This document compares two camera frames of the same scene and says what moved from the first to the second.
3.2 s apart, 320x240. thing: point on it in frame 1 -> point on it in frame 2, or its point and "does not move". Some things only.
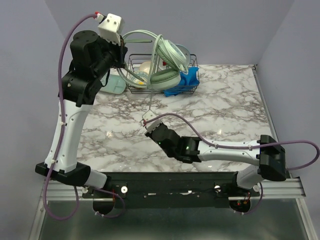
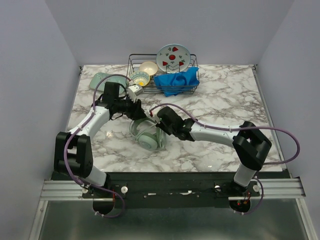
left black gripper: x=120 y=50 -> x=136 y=112
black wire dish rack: x=176 y=74 does not move
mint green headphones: x=174 y=54 -> x=148 y=135
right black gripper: x=152 y=133 -> x=163 y=124
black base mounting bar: x=172 y=190 does not move
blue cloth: x=188 y=82 does not move
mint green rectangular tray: x=115 y=85 does not move
